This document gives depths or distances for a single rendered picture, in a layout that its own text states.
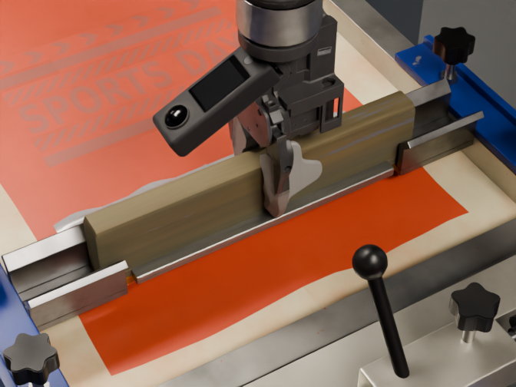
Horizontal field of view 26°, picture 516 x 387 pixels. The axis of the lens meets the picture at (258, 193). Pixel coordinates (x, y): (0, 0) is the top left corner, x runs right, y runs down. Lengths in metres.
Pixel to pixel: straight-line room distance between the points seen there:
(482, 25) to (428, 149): 1.89
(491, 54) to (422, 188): 1.78
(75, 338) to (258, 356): 0.18
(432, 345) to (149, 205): 0.30
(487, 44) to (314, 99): 2.00
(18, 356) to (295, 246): 0.33
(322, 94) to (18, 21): 0.54
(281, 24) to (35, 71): 0.49
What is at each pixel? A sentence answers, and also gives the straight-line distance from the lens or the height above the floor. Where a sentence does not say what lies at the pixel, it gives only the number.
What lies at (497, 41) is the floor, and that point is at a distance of 3.02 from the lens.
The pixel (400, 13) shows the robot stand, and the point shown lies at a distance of 1.99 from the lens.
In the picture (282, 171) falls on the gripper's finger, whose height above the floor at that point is 1.08.
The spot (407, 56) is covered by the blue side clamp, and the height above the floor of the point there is 1.00.
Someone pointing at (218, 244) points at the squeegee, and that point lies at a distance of 1.09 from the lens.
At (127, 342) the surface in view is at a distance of 1.07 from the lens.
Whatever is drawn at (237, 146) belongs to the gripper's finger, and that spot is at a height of 1.05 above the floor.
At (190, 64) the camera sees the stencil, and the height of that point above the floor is 0.96.
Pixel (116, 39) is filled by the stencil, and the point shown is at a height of 0.96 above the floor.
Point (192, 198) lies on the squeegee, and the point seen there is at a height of 1.06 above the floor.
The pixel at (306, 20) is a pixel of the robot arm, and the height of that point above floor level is 1.24.
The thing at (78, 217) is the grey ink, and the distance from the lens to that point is 1.17.
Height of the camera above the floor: 1.80
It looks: 45 degrees down
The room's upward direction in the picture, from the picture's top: straight up
